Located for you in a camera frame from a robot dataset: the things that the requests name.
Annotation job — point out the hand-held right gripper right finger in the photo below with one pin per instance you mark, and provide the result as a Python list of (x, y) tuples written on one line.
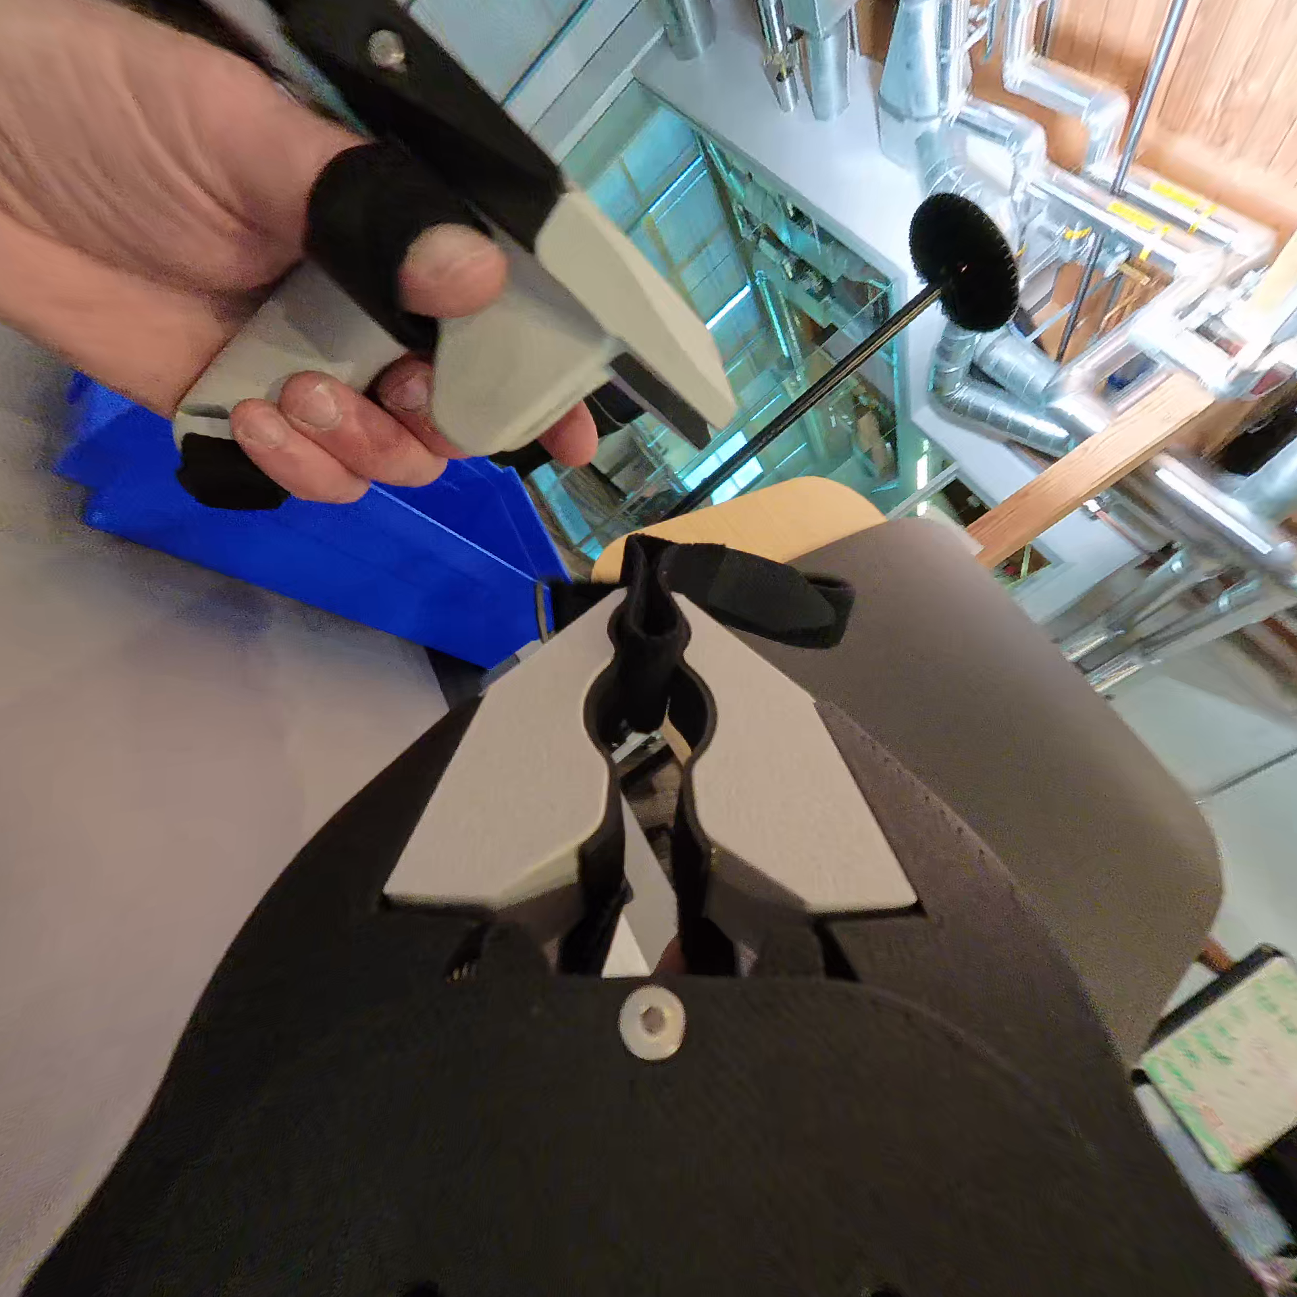
[(790, 799)]

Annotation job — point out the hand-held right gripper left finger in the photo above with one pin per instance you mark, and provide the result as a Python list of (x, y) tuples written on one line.
[(496, 799)]

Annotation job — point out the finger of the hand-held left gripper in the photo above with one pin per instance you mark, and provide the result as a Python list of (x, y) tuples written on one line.
[(638, 304)]

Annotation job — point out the blue plastic bin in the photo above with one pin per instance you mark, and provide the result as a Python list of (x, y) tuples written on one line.
[(354, 567)]

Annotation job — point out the person's left hand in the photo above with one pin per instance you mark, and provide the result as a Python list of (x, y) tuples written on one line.
[(122, 182)]

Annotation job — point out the black-faced wooden board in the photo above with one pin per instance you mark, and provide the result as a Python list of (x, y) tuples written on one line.
[(1013, 729)]

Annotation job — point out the black light stand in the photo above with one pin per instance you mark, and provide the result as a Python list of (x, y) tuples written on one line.
[(962, 258)]

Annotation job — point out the silver insulated pipes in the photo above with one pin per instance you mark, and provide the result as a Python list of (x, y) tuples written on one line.
[(1054, 90)]

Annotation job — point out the printed whiteboard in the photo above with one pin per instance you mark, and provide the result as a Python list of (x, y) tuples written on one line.
[(1231, 1063)]

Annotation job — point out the curved round metal duct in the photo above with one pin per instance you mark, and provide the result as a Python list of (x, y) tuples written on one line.
[(1003, 390)]

